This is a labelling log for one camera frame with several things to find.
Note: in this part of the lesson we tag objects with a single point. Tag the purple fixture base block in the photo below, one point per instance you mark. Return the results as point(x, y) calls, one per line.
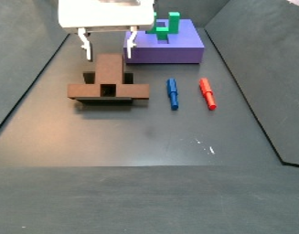
point(183, 48)

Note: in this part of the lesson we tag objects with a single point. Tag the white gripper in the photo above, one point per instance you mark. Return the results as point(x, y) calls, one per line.
point(105, 15)

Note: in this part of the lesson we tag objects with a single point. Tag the black angled holder fixture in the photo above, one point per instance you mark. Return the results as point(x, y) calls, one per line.
point(108, 91)

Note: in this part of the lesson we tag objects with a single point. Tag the green U-shaped block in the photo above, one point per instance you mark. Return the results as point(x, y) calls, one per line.
point(161, 29)

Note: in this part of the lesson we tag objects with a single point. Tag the brown T-shaped block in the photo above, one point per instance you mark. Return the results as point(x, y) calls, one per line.
point(108, 73)

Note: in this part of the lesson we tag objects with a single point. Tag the blue peg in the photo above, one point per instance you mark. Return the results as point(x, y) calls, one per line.
point(172, 93)

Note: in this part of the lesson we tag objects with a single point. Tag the red peg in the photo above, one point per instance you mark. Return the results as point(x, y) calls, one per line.
point(207, 93)

